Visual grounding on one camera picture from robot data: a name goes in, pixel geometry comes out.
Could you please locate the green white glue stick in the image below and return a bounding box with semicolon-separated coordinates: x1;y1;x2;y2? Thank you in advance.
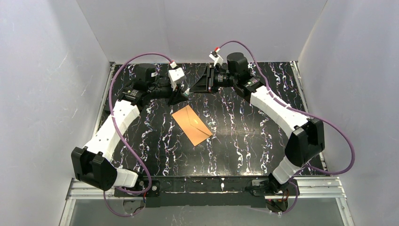
183;89;191;97

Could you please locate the orange brown envelope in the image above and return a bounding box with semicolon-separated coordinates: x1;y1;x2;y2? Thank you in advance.
172;105;213;146

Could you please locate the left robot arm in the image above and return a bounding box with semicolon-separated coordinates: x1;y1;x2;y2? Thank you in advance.
71;63;188;191

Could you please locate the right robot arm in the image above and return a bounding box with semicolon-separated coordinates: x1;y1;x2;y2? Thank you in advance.
184;52;325;193

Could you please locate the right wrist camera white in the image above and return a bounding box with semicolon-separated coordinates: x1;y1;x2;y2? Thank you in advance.
209;47;223;67

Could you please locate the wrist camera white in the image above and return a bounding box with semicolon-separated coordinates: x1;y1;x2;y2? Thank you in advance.
168;61;186;91
209;47;223;67

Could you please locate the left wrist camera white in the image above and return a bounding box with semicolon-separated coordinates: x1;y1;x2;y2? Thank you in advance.
168;61;186;91

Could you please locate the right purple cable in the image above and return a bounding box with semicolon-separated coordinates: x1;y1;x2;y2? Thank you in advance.
218;40;356;216

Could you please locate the purple cable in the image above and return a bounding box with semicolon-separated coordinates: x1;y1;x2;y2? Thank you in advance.
218;40;356;216
103;52;175;218

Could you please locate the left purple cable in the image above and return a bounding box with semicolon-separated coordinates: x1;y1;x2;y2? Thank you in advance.
103;52;175;218

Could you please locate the aluminium rail frame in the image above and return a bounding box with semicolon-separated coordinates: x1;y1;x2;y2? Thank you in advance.
60;176;354;226

